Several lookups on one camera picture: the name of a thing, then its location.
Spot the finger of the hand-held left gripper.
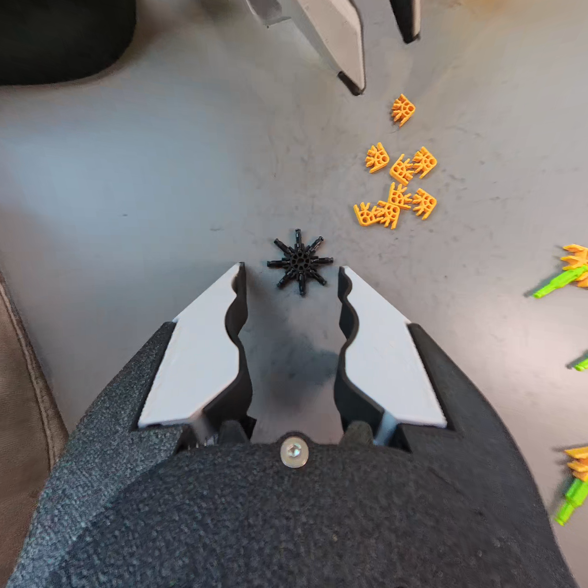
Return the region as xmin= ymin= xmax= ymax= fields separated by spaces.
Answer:
xmin=390 ymin=0 xmax=422 ymax=45
xmin=294 ymin=0 xmax=367 ymax=96

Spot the black snowflake connector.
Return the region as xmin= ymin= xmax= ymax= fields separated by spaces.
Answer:
xmin=288 ymin=250 xmax=315 ymax=276

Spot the blue green yellow assembly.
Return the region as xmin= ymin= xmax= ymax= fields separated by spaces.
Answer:
xmin=553 ymin=447 xmax=588 ymax=526

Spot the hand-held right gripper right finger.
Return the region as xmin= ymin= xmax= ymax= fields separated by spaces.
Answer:
xmin=334 ymin=266 xmax=448 ymax=446

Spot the blue green assembly with red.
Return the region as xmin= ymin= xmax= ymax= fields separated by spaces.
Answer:
xmin=533 ymin=244 xmax=588 ymax=372

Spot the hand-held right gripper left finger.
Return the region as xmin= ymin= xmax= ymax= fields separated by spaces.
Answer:
xmin=138 ymin=262 xmax=254 ymax=445

